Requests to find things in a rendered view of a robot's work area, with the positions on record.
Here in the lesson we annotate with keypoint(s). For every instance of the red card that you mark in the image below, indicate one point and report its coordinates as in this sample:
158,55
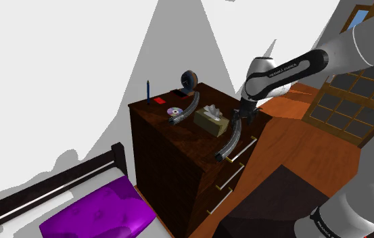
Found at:
159,100

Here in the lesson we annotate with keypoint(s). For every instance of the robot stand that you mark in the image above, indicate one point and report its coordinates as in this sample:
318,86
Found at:
272,204

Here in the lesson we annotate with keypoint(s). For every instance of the blue pencil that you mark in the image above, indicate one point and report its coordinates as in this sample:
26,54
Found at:
147,93

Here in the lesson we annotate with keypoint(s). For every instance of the olive tissue box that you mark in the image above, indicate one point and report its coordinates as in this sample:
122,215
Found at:
210,123

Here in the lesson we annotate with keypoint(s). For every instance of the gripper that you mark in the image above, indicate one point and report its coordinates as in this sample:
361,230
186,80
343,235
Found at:
247,108

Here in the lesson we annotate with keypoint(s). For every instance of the purple pillow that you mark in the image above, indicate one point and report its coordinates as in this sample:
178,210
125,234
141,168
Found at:
101,211

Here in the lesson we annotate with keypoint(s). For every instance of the wooden framed window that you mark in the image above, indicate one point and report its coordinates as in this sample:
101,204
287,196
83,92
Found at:
358,19

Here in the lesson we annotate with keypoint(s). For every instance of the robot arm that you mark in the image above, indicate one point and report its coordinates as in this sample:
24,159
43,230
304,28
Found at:
371,43

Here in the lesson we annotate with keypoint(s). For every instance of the shiny compact disc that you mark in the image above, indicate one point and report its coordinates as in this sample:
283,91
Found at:
174,111

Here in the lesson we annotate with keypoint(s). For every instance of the wooden lattice glass door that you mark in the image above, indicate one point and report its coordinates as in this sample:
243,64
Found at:
361,108

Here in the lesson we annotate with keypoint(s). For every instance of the black phone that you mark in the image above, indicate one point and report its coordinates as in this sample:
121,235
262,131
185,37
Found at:
180,94

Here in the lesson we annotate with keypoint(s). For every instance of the dark wooden bed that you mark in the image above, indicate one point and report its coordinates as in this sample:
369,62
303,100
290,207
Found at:
41,191

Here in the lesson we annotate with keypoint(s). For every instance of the dark wooden chest of drawers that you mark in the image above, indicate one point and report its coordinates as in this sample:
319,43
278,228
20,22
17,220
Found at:
160,155

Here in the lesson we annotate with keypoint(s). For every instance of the round dark table clock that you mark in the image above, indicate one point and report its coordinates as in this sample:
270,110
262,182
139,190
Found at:
188,80

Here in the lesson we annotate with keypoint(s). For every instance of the curved black ribbed bar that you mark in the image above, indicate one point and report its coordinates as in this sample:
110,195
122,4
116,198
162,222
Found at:
188,110
231,141

